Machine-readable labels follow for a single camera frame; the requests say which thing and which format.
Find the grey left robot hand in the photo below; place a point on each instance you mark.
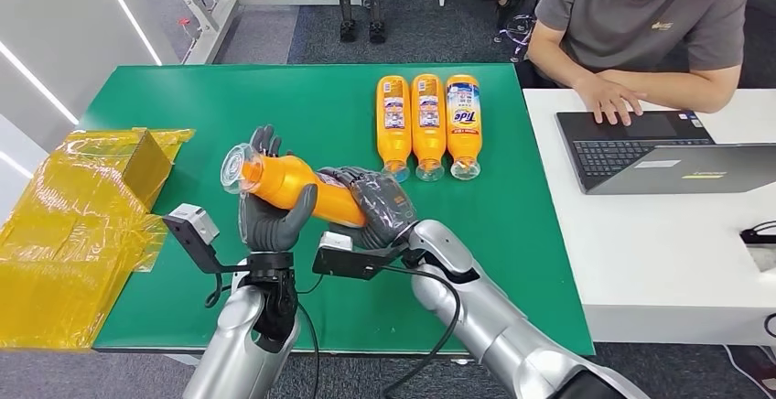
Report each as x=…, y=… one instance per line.
x=267, y=229

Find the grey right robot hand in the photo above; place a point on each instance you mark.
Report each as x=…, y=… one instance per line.
x=382, y=208

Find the orange detergent bottle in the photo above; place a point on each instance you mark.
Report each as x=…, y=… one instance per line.
x=428, y=111
x=394, y=111
x=285, y=181

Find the person's left forearm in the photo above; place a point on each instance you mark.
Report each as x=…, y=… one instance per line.
x=679, y=87

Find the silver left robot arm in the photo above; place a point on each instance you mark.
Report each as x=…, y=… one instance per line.
x=236, y=348

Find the person's right forearm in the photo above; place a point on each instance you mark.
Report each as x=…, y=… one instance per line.
x=548, y=57

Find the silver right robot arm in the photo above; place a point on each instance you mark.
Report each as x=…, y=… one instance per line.
x=497, y=329

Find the orange detergent bottle Tide label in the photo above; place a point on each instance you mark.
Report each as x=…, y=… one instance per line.
x=463, y=117

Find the green table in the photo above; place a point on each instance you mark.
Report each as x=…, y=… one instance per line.
x=303, y=111

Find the yellow film wrapped cardboard box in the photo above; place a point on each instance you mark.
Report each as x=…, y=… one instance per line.
x=54, y=251

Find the black office chair base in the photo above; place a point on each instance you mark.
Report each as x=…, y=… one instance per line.
x=515, y=35

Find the dark grey laptop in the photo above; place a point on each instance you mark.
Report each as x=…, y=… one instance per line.
x=618, y=154

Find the white desk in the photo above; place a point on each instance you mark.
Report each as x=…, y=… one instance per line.
x=655, y=251

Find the person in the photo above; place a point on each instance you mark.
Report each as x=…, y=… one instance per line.
x=630, y=14

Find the white power socket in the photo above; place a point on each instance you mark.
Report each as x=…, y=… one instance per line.
x=765, y=257

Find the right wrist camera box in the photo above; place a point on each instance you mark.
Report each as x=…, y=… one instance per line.
x=345, y=263

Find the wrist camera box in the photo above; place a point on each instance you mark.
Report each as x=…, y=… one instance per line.
x=194, y=223
x=345, y=263

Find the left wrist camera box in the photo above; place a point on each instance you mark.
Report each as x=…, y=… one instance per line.
x=194, y=223

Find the white metal stand frame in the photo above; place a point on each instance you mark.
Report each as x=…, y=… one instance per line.
x=221, y=14

